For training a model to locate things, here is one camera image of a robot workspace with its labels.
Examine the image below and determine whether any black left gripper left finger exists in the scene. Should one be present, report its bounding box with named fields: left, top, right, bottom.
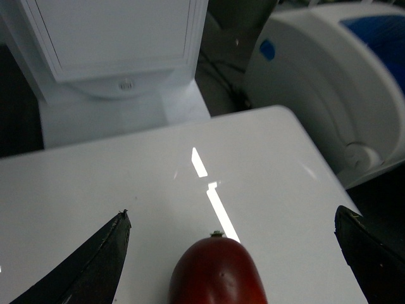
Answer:
left=12, top=210, right=132, bottom=303

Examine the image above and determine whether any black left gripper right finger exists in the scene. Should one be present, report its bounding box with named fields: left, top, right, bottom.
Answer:
left=335, top=205, right=404, bottom=303

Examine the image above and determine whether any white checkout scale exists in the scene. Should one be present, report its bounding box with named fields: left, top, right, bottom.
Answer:
left=1, top=106, right=366, bottom=303

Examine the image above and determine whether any white blue label printer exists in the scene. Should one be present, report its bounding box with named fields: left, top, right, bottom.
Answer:
left=244, top=1, right=404, bottom=188

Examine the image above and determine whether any black cable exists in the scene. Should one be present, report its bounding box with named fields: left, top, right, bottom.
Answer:
left=197, top=50, right=254, bottom=110

